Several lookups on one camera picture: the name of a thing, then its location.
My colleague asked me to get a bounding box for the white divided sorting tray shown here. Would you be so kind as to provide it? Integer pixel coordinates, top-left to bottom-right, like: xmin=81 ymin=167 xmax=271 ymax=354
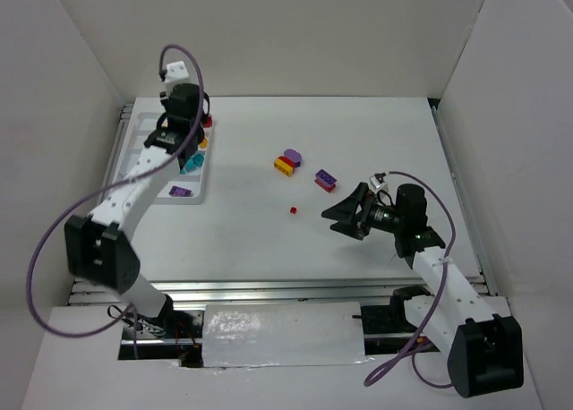
xmin=109 ymin=111 xmax=216 ymax=205

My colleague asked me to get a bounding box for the white taped cover plate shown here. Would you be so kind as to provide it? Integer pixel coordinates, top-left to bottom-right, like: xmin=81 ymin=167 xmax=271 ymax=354
xmin=202 ymin=302 xmax=367 ymax=368

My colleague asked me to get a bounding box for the teal flower lego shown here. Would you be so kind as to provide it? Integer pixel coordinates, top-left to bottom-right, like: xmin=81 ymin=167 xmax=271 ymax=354
xmin=192 ymin=154 xmax=205 ymax=167

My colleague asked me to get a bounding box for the yellow long lego brick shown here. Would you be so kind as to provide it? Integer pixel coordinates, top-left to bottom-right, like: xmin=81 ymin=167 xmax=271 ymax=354
xmin=274 ymin=158 xmax=295 ymax=176

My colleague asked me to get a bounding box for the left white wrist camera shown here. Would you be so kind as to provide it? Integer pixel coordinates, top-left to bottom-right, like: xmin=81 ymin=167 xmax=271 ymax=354
xmin=159 ymin=61 xmax=190 ymax=95

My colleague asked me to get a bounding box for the red rounded lego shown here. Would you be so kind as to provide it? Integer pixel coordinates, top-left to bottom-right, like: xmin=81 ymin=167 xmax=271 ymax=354
xmin=278 ymin=156 xmax=295 ymax=168

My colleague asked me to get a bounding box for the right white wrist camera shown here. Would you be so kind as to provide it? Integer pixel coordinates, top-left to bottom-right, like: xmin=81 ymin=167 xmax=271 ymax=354
xmin=368 ymin=173 xmax=389 ymax=194

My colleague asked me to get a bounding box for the aluminium front rail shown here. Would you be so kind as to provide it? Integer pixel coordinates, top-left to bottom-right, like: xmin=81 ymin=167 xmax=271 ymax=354
xmin=153 ymin=278 xmax=422 ymax=305

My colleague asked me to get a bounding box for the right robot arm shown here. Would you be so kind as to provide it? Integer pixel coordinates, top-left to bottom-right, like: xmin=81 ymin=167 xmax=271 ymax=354
xmin=321 ymin=183 xmax=524 ymax=398

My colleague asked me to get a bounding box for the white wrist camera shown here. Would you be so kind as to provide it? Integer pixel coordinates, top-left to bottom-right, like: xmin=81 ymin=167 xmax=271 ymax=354
xmin=159 ymin=61 xmax=190 ymax=95
xmin=368 ymin=173 xmax=389 ymax=194

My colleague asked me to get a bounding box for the purple studded lego piece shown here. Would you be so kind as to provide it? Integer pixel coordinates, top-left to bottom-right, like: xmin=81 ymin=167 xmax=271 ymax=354
xmin=169 ymin=185 xmax=192 ymax=198

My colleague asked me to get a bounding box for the purple rounded lego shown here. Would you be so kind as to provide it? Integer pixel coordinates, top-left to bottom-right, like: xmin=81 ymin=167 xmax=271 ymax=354
xmin=284 ymin=149 xmax=302 ymax=167

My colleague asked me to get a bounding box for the purple lego brick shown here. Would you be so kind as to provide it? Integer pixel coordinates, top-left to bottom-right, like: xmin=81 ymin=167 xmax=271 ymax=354
xmin=315 ymin=169 xmax=337 ymax=186

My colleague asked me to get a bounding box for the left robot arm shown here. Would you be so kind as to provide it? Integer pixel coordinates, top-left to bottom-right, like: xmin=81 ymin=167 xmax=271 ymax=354
xmin=64 ymin=82 xmax=209 ymax=330

